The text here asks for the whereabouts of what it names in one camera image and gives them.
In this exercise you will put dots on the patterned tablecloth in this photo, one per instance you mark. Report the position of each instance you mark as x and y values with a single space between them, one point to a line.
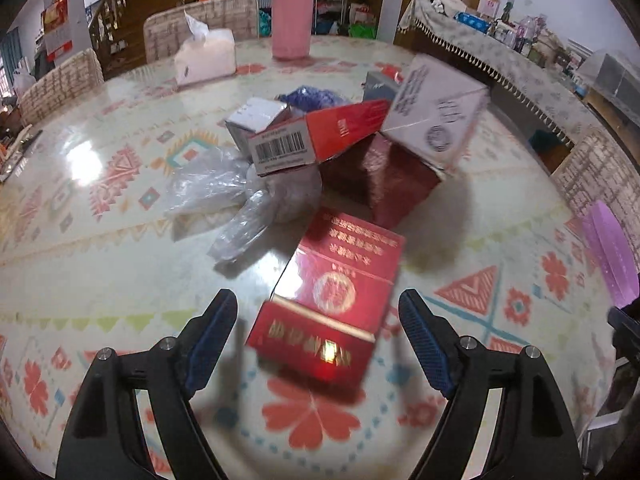
125 260

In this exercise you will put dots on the pink bottle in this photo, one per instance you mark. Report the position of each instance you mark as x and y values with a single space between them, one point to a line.
292 15

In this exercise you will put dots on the red white barcode box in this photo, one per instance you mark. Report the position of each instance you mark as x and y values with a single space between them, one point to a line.
320 135

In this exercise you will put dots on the crumpled clear plastic wrap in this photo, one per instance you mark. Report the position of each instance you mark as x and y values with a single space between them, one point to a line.
295 195

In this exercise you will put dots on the purple plastic basket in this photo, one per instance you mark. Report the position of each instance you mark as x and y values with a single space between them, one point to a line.
610 250

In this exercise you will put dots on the red cigarette box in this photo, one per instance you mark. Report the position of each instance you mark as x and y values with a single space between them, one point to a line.
330 295

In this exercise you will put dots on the white tissue pack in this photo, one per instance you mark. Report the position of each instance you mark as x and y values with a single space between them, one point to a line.
205 57

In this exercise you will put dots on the dark red box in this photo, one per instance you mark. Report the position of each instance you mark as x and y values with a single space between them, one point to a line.
385 180

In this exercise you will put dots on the green bag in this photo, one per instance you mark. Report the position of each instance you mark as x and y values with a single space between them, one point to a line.
361 31

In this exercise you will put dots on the chair with patterned cover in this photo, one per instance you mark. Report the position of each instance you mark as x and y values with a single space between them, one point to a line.
60 85
600 175
200 25

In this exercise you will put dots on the side table with fringed cloth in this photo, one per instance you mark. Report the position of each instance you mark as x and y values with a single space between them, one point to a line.
500 65

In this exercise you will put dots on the red wall poster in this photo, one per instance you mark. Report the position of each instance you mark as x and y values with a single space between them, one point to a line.
55 25

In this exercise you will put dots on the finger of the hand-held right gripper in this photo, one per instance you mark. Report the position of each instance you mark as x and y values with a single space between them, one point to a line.
619 317

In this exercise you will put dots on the small white printed box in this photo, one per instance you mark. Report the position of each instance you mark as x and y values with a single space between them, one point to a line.
255 117

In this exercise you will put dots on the grey box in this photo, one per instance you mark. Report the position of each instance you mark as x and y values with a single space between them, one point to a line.
377 87

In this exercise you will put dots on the blue wrapper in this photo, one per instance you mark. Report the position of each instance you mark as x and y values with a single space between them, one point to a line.
310 96

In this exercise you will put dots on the group of bottles and jars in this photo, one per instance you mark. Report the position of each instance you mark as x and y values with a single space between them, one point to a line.
530 30

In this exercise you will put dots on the wooden staircase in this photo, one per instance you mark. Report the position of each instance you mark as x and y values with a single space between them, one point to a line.
130 15

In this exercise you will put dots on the clear plastic bag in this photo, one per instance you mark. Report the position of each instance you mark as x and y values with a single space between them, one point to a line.
240 232
210 180

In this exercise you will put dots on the large white printed box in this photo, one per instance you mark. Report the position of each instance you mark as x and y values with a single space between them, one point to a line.
435 110

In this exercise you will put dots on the blue tissue pack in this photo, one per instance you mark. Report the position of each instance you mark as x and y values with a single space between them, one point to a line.
472 21

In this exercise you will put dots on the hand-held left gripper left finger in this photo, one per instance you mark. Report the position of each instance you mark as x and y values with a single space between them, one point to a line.
207 340

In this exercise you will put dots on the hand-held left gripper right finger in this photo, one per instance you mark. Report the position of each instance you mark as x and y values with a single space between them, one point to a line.
425 345

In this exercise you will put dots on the clear mesh food cover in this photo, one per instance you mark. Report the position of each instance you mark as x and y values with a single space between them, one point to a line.
612 77

